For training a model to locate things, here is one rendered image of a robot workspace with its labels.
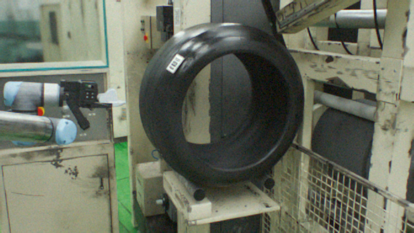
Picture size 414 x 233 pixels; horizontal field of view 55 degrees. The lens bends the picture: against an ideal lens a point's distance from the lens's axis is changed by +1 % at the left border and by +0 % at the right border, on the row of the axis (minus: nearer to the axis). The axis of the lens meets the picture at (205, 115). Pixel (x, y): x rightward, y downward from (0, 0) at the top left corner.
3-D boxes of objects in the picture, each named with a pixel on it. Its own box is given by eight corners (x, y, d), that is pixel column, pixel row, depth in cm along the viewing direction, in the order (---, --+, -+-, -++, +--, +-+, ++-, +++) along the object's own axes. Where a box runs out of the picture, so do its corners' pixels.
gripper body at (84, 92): (100, 84, 128) (59, 82, 123) (98, 110, 129) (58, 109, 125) (97, 80, 134) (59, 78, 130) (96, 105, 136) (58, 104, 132)
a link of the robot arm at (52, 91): (43, 109, 123) (44, 103, 131) (59, 110, 125) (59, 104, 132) (44, 85, 122) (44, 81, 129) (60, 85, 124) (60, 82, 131)
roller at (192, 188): (177, 156, 172) (178, 165, 174) (167, 159, 171) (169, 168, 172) (204, 187, 140) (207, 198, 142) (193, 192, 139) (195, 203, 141)
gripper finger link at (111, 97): (128, 90, 132) (99, 89, 129) (127, 108, 133) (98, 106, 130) (126, 89, 135) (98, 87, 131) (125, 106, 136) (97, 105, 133)
